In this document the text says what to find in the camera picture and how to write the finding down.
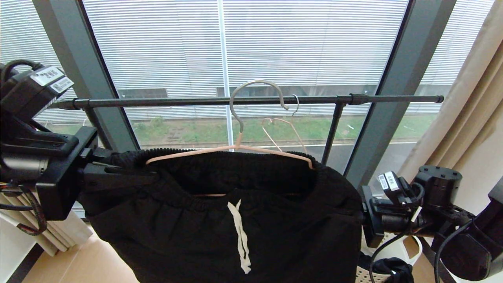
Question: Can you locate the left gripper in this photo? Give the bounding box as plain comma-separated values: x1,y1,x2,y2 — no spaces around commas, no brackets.
0,126,99,221

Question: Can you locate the beige curtain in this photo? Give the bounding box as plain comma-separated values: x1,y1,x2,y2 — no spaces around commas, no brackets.
397,0,503,205
0,193,94,257

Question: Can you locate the window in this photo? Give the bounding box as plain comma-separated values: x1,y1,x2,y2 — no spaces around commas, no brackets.
0,0,496,219

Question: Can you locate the white laundry basket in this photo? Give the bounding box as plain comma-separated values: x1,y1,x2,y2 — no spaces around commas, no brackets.
356,232,423,283

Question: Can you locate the black clothes rack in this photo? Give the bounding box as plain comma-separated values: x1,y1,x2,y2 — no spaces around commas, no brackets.
47,94,444,165

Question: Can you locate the pink clothes hanger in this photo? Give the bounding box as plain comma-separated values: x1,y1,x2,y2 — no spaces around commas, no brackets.
145,80,315,197
261,94,309,154

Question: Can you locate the black garment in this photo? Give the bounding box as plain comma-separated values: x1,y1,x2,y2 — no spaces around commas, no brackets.
79,149,364,283

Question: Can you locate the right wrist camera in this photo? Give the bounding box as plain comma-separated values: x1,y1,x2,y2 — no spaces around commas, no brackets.
377,171,424,207

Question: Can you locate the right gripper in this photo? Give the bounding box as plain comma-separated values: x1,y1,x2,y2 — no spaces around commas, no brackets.
360,185,418,249

